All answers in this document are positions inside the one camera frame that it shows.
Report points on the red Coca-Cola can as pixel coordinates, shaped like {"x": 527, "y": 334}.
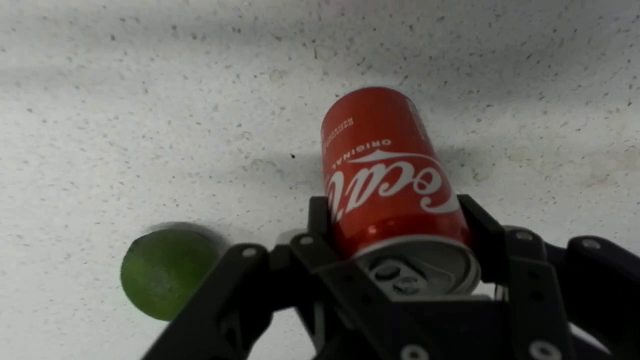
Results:
{"x": 380, "y": 173}

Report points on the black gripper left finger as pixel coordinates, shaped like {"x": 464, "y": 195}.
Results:
{"x": 267, "y": 292}

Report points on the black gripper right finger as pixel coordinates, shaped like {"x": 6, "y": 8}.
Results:
{"x": 561, "y": 292}

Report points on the green lime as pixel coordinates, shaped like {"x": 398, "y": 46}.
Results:
{"x": 162, "y": 272}

